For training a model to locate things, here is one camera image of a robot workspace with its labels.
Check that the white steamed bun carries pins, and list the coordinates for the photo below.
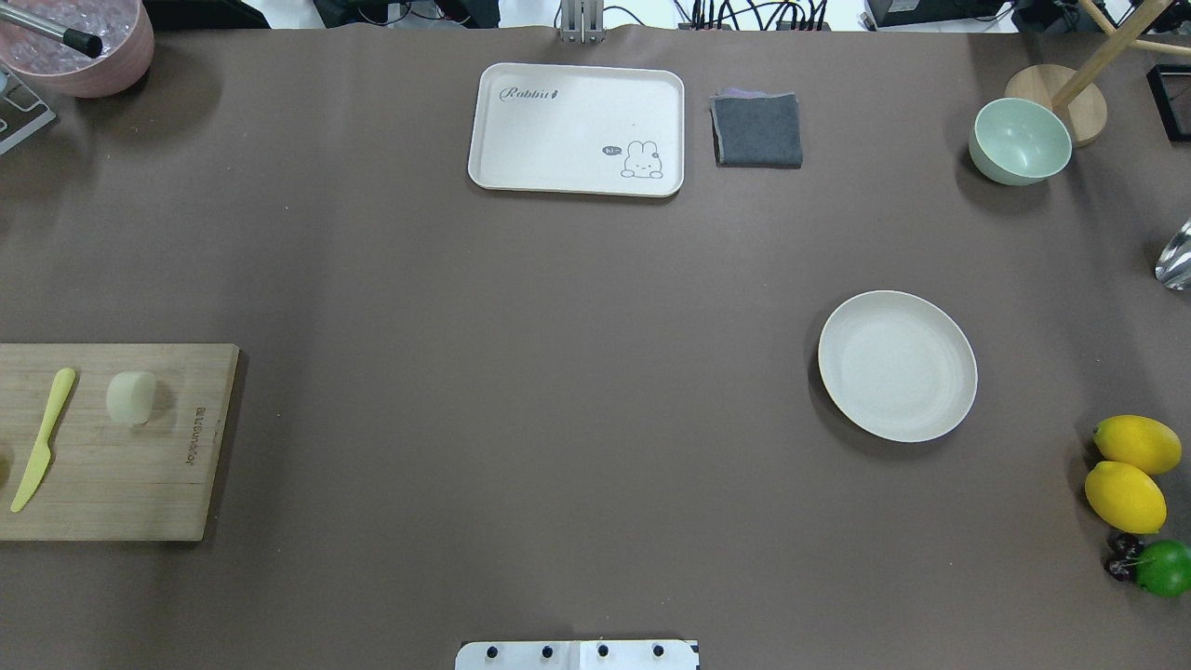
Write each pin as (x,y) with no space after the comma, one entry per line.
(130,397)

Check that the cream rabbit tray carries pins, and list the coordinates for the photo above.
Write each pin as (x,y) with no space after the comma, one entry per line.
(578,129)

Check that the grey folded cloth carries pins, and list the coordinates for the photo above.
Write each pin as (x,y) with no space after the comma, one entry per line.
(757,129)

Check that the cream round plate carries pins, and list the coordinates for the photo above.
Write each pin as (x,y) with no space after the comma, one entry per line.
(897,366)

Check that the mint green bowl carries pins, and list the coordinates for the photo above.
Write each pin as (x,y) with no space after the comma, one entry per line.
(1017,142)

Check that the wooden cutting board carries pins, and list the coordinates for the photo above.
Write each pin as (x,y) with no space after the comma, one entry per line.
(109,480)

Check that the wooden cup stand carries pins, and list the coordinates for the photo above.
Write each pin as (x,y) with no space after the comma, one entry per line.
(1073,95)

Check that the yellow lemon outer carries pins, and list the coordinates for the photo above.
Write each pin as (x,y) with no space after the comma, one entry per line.
(1125,497)

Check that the yellow lemon near plate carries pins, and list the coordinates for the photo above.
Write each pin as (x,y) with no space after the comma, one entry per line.
(1145,443)

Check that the pink ice bucket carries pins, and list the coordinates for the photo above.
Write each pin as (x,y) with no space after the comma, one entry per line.
(127,37)

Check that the yellow plastic knife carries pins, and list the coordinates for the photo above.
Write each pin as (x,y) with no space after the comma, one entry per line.
(41,453)

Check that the dark cherries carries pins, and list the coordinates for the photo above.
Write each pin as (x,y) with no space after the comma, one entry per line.
(1124,551)

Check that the clear glass cup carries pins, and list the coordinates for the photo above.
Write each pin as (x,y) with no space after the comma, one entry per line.
(1173,264)

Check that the metal tongs black tip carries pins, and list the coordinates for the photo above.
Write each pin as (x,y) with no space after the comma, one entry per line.
(87,44)

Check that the grey metal rack corner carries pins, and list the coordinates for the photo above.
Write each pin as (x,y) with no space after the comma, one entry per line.
(23,112)

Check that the green lime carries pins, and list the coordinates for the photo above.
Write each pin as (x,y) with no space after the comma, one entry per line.
(1163,568)

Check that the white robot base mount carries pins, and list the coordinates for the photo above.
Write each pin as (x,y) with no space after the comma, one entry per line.
(580,654)

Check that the black frame object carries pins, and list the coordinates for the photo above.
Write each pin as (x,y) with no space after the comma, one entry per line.
(1170,88)

